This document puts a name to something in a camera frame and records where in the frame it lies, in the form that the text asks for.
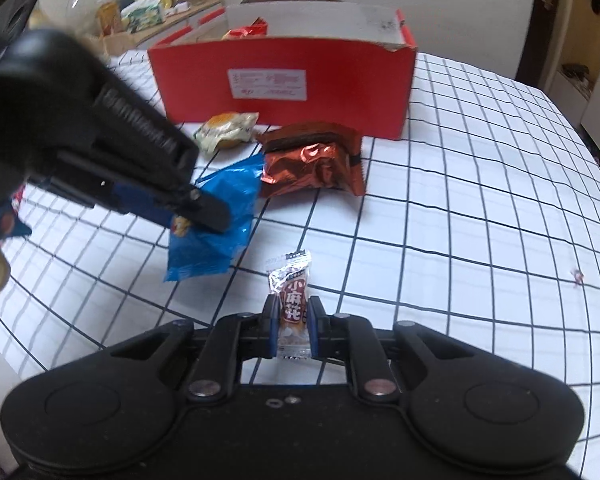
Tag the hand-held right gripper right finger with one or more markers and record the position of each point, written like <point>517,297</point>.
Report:
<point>316,327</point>

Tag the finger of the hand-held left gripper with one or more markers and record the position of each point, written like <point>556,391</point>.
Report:
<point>212,212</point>

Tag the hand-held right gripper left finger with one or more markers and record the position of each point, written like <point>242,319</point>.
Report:
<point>271,327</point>

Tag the small brown label snack packet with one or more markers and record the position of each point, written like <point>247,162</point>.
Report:
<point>292,305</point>

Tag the blue snack packet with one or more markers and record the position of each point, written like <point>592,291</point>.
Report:
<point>215,255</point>

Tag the burger print snack packet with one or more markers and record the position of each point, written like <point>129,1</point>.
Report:
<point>222,127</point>

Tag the brown foil snack packet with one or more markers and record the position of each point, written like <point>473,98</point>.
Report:
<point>320,160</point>

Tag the red cardboard box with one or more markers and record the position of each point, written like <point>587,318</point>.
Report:
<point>330,90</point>

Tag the red yellow snack packet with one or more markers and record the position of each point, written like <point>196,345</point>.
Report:
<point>247,31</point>

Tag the orange drink bottle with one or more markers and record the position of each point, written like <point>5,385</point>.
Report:
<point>108,17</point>

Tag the green white tissue box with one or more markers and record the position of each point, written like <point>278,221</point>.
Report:
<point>142,17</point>

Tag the wooden top sideboard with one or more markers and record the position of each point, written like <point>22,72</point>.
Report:
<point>190,15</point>

